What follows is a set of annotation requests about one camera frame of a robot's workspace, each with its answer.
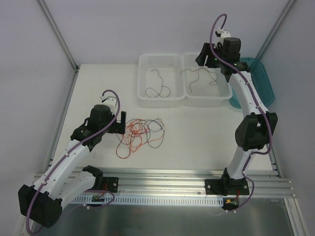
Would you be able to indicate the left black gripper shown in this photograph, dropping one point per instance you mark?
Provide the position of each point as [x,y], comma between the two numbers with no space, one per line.
[120,123]

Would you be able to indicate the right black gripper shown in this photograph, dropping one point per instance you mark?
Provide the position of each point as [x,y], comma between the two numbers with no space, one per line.
[204,57]

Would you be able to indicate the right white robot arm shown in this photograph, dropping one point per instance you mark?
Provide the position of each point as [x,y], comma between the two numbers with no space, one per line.
[258,125]

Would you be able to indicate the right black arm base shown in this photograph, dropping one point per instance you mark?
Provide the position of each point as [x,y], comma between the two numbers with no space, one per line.
[227,187]

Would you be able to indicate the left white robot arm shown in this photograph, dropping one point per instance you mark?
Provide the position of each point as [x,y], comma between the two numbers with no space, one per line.
[44,201]

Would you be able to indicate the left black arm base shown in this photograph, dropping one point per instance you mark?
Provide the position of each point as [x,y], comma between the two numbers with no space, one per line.
[108,183]

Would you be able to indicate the right white perforated basket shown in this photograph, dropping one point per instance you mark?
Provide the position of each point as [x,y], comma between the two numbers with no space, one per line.
[204,87]

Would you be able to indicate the white perforated basket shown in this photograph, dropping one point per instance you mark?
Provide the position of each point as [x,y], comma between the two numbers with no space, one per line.
[204,87]
[159,83]

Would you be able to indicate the left white perforated basket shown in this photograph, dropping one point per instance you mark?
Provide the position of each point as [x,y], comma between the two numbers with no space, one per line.
[159,83]

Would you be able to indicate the teal plastic tray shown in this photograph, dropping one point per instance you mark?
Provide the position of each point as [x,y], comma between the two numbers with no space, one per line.
[260,81]

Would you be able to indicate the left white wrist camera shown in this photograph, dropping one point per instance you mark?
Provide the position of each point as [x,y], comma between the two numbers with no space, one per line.
[109,101]

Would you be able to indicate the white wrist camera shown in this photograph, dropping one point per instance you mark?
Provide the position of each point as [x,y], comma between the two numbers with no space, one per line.
[109,101]
[221,35]

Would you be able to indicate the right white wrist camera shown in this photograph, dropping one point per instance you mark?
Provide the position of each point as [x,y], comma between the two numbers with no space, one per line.
[221,35]

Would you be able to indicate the slotted white cable duct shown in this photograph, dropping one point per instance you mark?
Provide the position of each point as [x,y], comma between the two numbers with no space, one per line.
[150,200]

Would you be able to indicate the aluminium mounting rail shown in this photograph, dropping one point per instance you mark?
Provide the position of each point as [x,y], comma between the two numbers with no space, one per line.
[268,184]

